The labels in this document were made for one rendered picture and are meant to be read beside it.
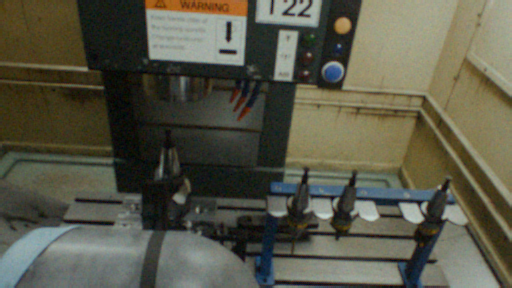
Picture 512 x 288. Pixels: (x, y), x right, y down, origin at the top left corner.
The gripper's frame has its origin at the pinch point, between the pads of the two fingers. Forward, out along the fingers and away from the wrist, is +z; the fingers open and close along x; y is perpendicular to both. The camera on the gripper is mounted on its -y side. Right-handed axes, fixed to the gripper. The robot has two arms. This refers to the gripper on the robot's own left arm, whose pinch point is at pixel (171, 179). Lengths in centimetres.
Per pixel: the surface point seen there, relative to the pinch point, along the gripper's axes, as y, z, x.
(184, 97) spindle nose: -17.2, 6.7, 2.4
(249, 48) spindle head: -34.1, -6.2, 15.1
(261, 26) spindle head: -37.9, -6.2, 16.8
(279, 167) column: 41, 60, 32
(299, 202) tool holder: 4.2, -0.8, 29.3
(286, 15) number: -40.0, -6.3, 20.5
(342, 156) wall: 60, 96, 69
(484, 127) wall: 10, 49, 101
